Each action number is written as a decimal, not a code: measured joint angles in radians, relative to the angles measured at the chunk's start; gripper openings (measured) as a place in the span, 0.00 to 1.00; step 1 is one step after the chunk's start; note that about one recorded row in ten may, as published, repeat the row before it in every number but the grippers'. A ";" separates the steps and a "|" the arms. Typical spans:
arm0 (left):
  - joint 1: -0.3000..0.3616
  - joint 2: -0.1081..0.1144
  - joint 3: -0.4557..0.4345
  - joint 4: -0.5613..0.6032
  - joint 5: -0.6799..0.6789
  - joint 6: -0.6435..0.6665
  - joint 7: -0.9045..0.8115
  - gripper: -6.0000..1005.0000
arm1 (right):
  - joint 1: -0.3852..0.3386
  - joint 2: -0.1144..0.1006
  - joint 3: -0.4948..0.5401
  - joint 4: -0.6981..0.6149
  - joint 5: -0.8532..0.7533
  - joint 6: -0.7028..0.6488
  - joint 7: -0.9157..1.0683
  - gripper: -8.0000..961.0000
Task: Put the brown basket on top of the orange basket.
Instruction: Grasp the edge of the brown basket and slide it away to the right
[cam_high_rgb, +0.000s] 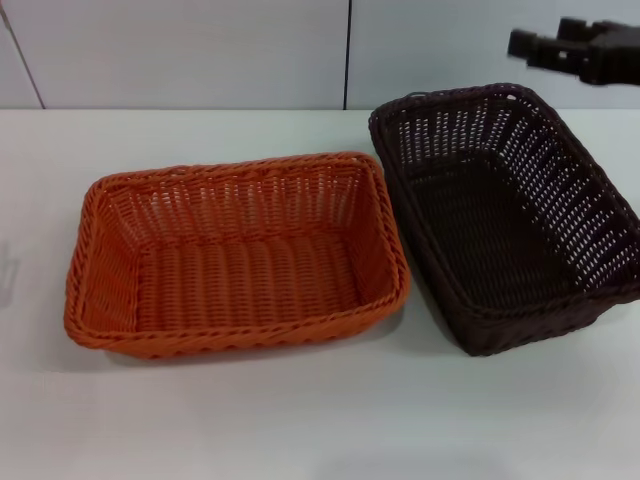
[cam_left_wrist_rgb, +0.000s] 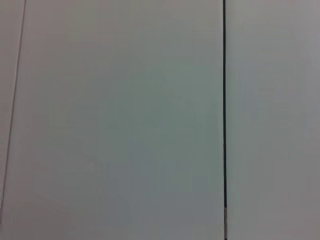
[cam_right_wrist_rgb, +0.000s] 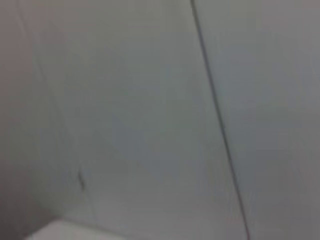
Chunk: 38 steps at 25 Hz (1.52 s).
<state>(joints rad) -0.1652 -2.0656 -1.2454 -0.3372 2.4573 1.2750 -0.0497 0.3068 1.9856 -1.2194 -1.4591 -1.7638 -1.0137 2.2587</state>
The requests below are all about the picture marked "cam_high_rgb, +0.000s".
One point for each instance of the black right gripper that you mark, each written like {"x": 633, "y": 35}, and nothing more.
{"x": 615, "y": 50}

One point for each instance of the dark brown woven basket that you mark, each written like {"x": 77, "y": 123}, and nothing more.
{"x": 490, "y": 245}

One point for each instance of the orange woven basket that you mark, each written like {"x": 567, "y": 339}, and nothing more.
{"x": 240, "y": 280}

